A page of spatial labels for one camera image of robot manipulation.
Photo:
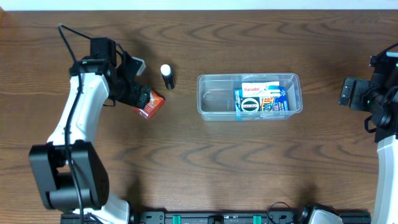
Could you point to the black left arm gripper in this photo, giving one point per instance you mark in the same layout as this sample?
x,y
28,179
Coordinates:
x,y
140,97

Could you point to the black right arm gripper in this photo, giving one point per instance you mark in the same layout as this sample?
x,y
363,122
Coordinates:
x,y
347,91

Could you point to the dark syrup bottle white cap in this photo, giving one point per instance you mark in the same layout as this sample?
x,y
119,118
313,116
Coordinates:
x,y
167,76

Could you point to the red Panadol ActiFast box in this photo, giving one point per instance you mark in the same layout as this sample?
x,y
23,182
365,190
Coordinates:
x,y
154,104

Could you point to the clear plastic container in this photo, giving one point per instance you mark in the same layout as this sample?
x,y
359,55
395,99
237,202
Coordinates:
x,y
215,94

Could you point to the blue Cool Fever box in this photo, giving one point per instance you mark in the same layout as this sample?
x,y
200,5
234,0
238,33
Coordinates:
x,y
268,106

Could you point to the white Panadol box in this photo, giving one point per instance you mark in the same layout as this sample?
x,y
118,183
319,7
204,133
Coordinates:
x,y
264,89

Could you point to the dark green ointment box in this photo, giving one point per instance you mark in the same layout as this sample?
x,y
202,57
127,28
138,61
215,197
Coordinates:
x,y
250,104

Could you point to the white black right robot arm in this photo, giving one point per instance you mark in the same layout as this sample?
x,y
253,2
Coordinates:
x,y
385,208

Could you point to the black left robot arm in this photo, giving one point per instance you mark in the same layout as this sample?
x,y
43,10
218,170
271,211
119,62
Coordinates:
x,y
68,172

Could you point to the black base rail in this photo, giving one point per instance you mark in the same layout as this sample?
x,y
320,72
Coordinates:
x,y
224,218

